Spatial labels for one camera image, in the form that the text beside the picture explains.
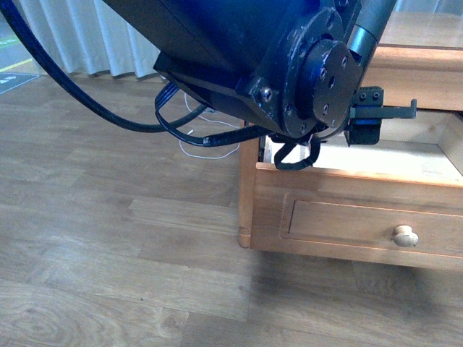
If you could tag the black toothed gripper finger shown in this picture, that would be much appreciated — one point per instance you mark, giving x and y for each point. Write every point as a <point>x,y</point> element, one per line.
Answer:
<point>399,112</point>

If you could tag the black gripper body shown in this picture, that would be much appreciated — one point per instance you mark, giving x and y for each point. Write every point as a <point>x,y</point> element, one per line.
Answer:
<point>364,130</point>

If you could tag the wooden drawer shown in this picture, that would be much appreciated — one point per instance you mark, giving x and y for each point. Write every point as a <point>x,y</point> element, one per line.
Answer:
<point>348,205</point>

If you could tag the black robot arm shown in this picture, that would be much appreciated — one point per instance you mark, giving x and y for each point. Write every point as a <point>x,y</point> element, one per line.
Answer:
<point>286,67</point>

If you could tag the wooden nightstand cabinet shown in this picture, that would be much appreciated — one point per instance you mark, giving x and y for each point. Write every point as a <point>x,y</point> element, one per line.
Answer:
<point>419,57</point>

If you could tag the round wooden upper knob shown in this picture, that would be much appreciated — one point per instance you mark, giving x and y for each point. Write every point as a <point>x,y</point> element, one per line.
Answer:
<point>404,236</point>

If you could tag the pale green pleated curtain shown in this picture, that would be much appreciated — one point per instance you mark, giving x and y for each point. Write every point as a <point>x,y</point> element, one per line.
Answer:
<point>89,37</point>

